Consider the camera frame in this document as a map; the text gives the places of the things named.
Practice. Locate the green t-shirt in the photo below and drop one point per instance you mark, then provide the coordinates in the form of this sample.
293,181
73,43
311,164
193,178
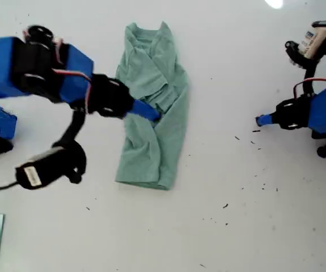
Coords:
151,85

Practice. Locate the gripper camera stalk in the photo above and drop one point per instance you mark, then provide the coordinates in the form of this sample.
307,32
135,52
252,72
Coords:
311,63
77,158

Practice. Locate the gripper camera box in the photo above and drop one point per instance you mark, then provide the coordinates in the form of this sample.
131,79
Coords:
315,39
38,173

